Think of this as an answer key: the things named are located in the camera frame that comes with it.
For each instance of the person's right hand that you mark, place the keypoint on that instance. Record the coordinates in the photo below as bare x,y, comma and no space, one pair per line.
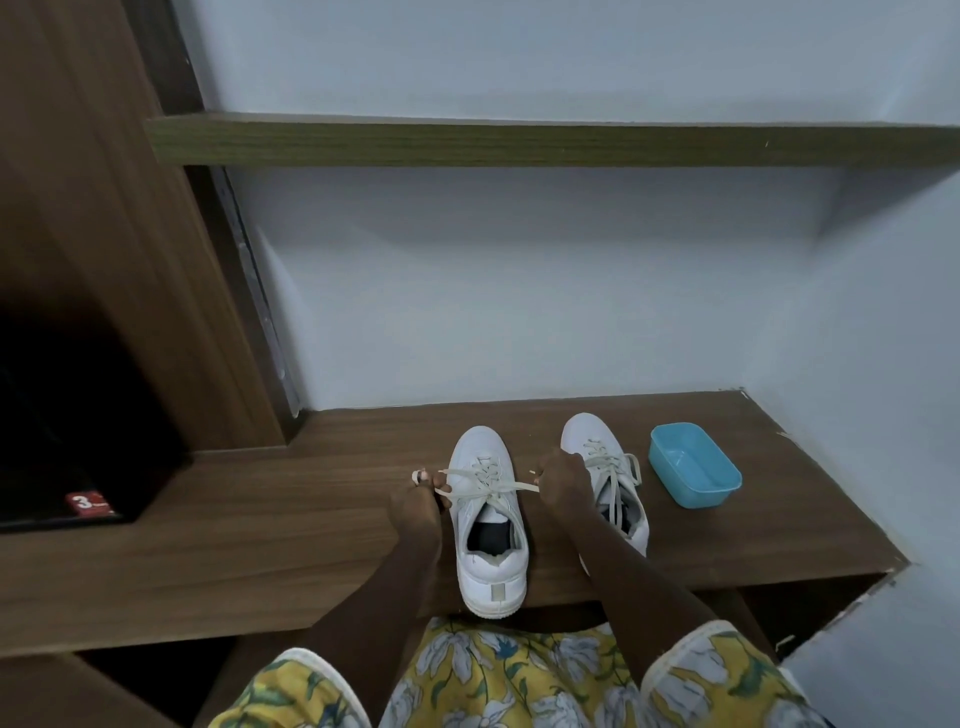
566,484

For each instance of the person's right forearm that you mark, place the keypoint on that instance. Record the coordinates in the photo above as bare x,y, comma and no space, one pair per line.
645,600

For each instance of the wooden wall shelf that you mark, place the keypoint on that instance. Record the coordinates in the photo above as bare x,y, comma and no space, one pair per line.
562,142

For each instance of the person's left hand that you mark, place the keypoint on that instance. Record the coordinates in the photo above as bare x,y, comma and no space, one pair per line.
416,510

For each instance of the blue plastic basket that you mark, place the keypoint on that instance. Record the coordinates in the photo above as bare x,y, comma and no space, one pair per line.
694,491

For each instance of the person's left forearm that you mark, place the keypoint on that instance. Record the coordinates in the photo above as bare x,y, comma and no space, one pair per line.
375,607

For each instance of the white sneaker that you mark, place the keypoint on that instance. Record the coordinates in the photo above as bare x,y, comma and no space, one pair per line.
491,585
581,427

